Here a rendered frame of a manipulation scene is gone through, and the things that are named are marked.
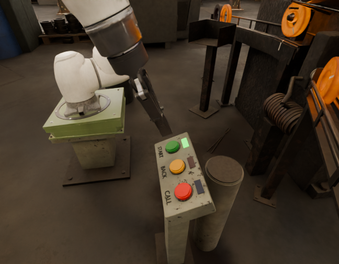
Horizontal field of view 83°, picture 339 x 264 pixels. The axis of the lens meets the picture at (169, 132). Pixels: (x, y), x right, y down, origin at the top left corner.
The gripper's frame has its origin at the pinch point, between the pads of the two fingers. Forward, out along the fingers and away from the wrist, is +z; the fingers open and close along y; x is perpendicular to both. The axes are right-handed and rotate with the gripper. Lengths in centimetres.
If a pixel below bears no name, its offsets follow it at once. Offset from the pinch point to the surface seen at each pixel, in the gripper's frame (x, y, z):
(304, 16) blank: -75, 54, 12
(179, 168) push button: 0.0, -8.7, 8.5
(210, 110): -29, 104, 83
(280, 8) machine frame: -83, 85, 15
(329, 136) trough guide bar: -35.8, -11.5, 13.0
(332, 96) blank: -52, 6, 19
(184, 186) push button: -0.2, -13.9, 8.5
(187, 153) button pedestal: -3.1, -3.8, 9.5
